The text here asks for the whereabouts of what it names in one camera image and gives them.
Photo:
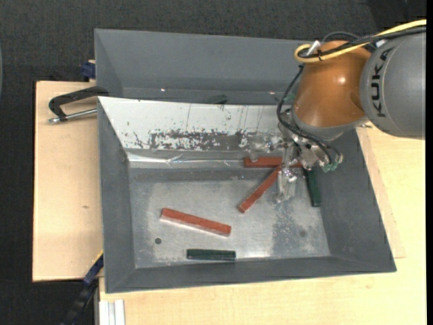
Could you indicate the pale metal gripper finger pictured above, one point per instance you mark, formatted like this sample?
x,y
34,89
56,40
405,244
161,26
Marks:
x,y
281,188
292,185

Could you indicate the red-brown flat block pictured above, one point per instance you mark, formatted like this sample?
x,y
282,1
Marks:
x,y
258,191
262,162
196,221

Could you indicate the dark green flat block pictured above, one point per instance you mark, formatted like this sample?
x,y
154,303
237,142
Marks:
x,y
314,190
211,254

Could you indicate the grey metal bin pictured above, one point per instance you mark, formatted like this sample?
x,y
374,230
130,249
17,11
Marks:
x,y
209,63

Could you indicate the pale wood board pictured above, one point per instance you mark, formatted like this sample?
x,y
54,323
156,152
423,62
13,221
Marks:
x,y
66,181

